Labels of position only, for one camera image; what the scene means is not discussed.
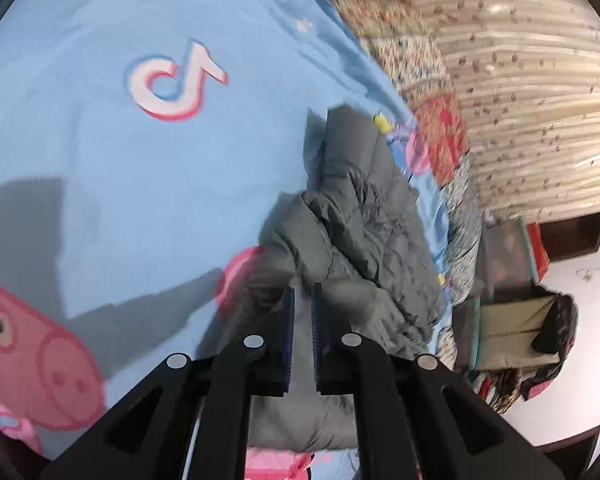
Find grey puffer jacket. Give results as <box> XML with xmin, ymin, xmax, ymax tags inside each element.
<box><xmin>199</xmin><ymin>103</ymin><xmax>449</xmax><ymax>453</ymax></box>

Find stacked storage boxes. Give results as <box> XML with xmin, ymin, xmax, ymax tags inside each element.
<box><xmin>476</xmin><ymin>219</ymin><xmax>552</xmax><ymax>304</ymax></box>

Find blue Peppa Pig bedsheet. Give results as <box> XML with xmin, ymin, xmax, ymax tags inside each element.
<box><xmin>0</xmin><ymin>0</ymin><xmax>454</xmax><ymax>480</ymax></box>

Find beige leaf-pattern curtain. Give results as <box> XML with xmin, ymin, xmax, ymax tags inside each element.
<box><xmin>412</xmin><ymin>0</ymin><xmax>600</xmax><ymax>222</ymax></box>

